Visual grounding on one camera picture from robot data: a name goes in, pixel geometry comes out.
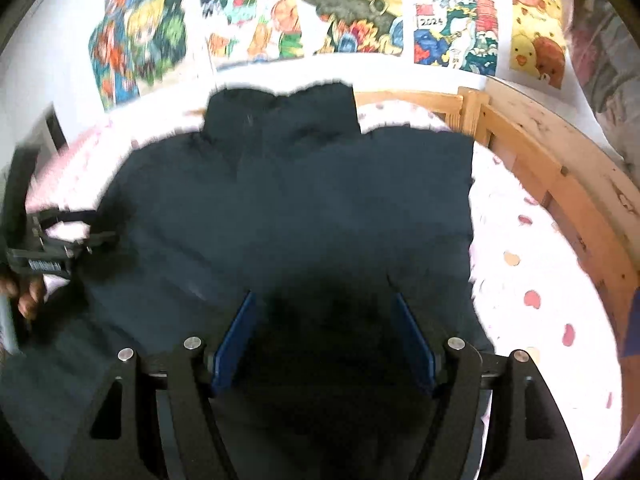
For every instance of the orange fruit pattern poster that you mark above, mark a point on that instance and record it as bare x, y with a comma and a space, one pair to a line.
239, 32

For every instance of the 2024 calendar cartoon poster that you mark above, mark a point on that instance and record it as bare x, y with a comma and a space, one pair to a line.
457, 34

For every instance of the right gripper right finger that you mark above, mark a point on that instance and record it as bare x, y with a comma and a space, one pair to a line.
492, 417

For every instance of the dark dinosaur landscape poster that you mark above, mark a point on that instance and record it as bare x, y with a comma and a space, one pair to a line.
352, 26

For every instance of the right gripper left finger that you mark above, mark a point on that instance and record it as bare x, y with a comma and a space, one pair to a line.
152, 416

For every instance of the black padded jacket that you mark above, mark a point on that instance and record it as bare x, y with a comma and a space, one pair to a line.
286, 199

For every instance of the person's left hand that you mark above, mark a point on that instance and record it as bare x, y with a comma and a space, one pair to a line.
28, 291

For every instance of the grey wall panel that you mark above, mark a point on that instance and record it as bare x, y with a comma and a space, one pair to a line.
49, 133

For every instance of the yellow chick and bear poster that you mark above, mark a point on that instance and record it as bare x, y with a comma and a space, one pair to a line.
537, 41

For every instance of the wooden bed frame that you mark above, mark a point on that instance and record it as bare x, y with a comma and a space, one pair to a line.
561, 167

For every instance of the grey bagged bundle of clothes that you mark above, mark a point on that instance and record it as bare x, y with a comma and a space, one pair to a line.
605, 59

